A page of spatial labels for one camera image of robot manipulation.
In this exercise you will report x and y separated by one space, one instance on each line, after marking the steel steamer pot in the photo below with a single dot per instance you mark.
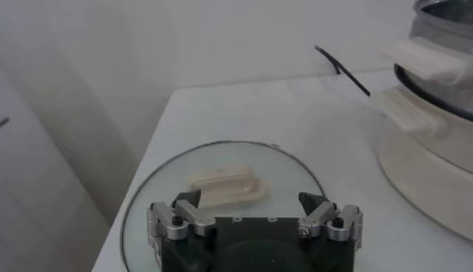
443 27

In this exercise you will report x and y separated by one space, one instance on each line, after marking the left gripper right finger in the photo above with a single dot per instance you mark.
325 214

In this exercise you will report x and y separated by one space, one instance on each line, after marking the cream electric cooker base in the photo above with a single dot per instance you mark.
425 166

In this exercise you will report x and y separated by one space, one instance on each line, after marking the glass pot lid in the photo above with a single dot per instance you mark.
166 185

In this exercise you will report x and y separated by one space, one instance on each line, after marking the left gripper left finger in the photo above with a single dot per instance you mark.
184 212

